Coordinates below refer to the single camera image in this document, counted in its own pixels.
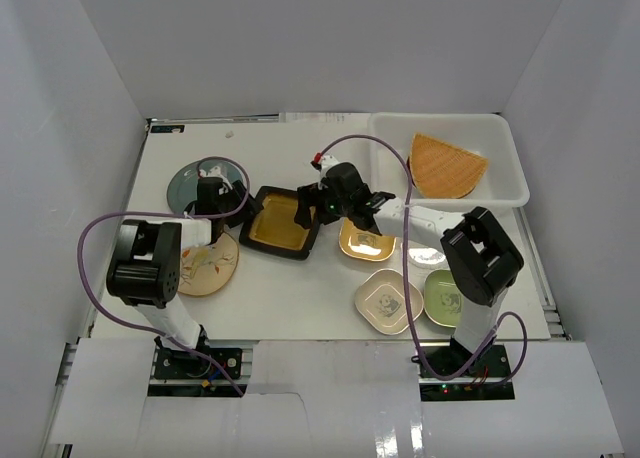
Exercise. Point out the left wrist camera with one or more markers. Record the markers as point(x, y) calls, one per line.
point(217, 171)

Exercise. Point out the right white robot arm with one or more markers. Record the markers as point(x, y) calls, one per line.
point(482, 258)

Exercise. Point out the beige bird branch plate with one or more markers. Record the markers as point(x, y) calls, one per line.
point(206, 269)

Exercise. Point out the clear plastic dish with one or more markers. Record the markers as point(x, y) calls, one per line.
point(422, 257)

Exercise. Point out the yellow panda square dish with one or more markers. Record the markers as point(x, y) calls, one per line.
point(363, 245)

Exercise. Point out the floral patterned round plate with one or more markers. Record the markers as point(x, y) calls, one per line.
point(408, 167)

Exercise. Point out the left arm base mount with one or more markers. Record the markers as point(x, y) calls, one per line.
point(178, 374)

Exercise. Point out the green panda square dish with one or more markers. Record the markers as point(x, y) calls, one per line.
point(442, 299)

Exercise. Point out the teal round plate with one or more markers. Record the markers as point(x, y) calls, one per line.
point(182, 189)

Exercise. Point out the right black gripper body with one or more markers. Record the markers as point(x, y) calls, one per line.
point(335, 208)

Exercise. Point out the woven fan-shaped basket plate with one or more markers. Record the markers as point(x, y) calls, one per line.
point(441, 170)

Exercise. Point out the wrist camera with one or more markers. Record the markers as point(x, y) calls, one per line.
point(323, 162)
point(217, 171)

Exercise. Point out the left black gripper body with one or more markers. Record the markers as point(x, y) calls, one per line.
point(239, 198)

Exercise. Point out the black square amber plate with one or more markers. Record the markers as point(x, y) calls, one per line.
point(273, 231)

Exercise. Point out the cream panda square dish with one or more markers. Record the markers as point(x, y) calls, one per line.
point(380, 300)

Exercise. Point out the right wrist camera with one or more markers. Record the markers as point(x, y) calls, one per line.
point(323, 162)

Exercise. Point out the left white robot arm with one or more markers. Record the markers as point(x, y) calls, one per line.
point(144, 271)

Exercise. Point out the white plastic bin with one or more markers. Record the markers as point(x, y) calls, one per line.
point(502, 187)

